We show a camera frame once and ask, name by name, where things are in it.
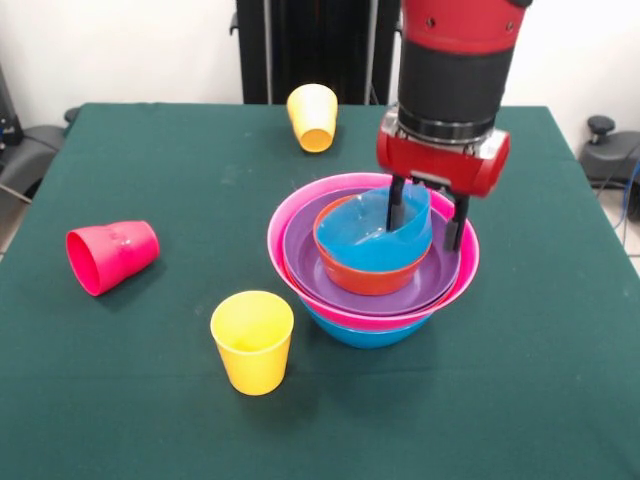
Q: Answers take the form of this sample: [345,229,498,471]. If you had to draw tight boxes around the dark green tablecloth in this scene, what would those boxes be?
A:
[0,102,640,480]

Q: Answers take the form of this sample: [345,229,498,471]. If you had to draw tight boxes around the small blue plastic bowl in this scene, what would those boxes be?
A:
[316,182,434,274]

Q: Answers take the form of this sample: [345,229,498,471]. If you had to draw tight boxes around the yellow plastic cup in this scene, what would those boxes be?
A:
[297,127,336,154]
[286,83,339,136]
[210,290,295,396]

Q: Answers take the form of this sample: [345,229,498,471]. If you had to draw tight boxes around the black equipment base with knob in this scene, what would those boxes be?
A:
[578,115,640,189]

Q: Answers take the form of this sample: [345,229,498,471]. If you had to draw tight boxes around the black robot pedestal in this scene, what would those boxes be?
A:
[229,0,406,106]

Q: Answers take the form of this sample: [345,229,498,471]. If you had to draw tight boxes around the red plastic cup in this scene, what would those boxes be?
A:
[65,220,161,298]

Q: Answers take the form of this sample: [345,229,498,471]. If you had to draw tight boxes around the blue cable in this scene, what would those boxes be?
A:
[617,159,640,246]

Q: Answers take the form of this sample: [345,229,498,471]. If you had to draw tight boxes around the small orange plastic bowl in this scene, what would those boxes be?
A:
[312,194,434,297]

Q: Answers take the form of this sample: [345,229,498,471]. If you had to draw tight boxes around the purple plastic bowl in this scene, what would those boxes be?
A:
[285,264,461,321]
[282,187,462,316]

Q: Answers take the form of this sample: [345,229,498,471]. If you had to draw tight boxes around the dark device box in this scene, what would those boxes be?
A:
[0,64,21,147]

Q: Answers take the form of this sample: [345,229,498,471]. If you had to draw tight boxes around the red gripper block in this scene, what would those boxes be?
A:
[375,128,512,253]

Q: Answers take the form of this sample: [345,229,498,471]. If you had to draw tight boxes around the large blue plastic bowl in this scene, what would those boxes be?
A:
[298,299,434,350]

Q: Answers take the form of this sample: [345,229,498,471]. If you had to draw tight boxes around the black padded equipment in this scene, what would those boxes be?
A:
[0,124,69,201]

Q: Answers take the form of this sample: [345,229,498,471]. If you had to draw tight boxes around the pink plastic bowl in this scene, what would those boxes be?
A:
[266,172,481,333]

